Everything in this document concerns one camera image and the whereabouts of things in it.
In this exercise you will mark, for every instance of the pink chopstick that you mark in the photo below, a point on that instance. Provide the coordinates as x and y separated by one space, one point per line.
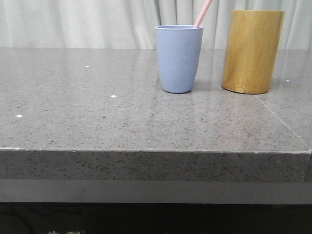
202 13

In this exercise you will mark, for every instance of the white curtain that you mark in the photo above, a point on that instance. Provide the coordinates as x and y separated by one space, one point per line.
128 24

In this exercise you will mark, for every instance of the blue plastic cup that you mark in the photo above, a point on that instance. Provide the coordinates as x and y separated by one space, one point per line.
178 50

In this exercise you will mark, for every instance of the bamboo wooden cylinder holder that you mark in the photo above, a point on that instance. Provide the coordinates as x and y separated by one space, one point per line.
252 44

